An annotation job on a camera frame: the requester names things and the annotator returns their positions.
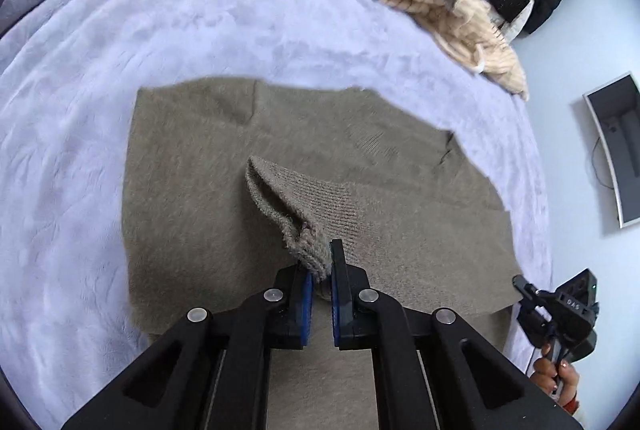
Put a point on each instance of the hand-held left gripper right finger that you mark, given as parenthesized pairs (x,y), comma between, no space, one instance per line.
(336,295)

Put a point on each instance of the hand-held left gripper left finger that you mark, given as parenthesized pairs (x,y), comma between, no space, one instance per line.
(305,305)

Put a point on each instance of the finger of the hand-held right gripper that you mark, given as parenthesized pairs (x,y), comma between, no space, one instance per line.
(532,322)
(525,285)

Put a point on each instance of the taupe knit sweater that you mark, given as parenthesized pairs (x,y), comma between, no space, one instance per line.
(200,190)

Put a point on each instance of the person's right forearm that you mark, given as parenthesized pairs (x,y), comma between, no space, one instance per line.
(573,406)

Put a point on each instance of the person's right hand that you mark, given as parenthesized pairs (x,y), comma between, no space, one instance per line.
(547,372)

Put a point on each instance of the cream striped garment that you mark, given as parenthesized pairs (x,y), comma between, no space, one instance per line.
(465,35)

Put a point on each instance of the white fleece garment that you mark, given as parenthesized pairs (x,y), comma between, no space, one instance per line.
(520,22)

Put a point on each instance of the lavender plush blanket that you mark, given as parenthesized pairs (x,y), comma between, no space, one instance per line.
(200,20)

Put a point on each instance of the white framed wall screen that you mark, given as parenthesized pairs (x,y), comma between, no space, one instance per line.
(617,145)

